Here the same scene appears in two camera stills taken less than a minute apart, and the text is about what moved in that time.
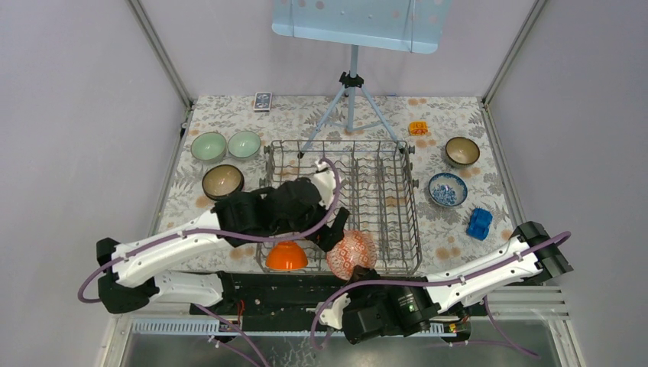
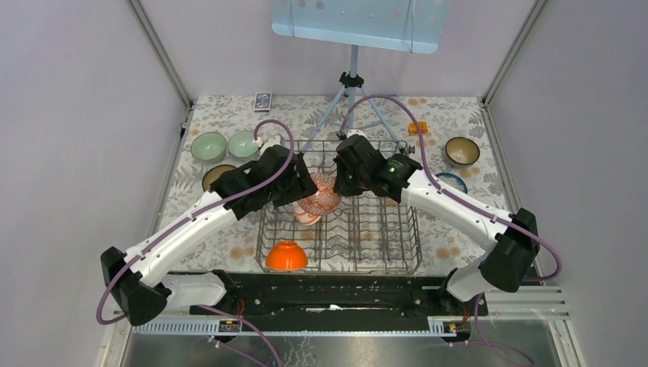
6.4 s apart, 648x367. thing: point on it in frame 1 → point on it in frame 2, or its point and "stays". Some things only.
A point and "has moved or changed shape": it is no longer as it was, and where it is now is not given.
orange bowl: (286, 255) stays
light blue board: (408, 26) stays
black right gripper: (361, 274) → (343, 189)
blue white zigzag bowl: (355, 248) has moved or changed shape
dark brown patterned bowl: (461, 152) stays
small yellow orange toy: (418, 128) stays
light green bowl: (208, 147) stays
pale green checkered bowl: (244, 144) stays
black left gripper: (328, 236) → (303, 185)
